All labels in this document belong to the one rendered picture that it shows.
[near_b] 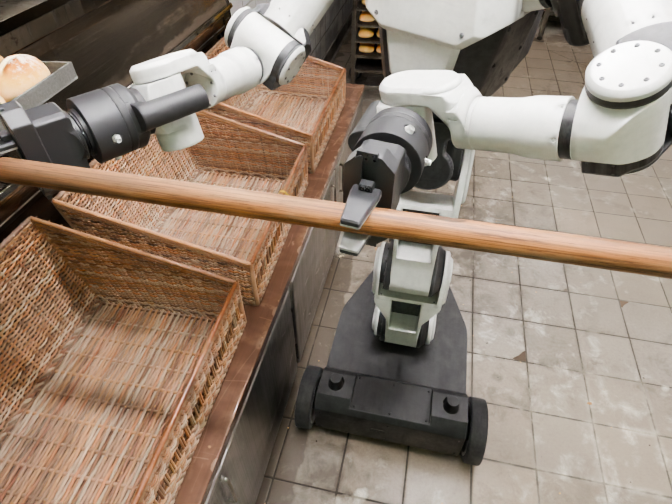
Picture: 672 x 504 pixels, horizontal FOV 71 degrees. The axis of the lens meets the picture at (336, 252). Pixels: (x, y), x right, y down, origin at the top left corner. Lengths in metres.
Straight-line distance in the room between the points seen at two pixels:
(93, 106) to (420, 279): 0.82
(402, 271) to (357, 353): 0.52
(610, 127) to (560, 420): 1.41
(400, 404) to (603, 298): 1.12
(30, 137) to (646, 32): 0.69
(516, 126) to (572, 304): 1.67
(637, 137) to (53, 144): 0.67
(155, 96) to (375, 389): 1.11
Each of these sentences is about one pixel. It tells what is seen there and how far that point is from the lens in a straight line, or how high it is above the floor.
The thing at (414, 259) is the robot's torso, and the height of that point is 0.71.
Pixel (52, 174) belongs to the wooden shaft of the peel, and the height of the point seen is 1.21.
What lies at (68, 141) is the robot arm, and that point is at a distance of 0.69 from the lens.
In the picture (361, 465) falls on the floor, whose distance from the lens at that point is 1.64.
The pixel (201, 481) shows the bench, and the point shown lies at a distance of 1.03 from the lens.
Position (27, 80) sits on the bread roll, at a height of 1.22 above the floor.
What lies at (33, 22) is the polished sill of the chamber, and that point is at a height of 1.17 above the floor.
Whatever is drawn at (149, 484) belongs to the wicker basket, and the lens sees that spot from 0.89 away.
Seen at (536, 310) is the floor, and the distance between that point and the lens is 2.13.
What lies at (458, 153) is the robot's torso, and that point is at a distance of 1.01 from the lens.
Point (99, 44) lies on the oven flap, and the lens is 1.49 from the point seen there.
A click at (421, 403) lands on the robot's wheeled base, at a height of 0.19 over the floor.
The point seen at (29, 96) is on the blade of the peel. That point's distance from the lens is 0.85.
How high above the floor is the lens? 1.52
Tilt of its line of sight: 44 degrees down
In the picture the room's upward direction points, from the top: straight up
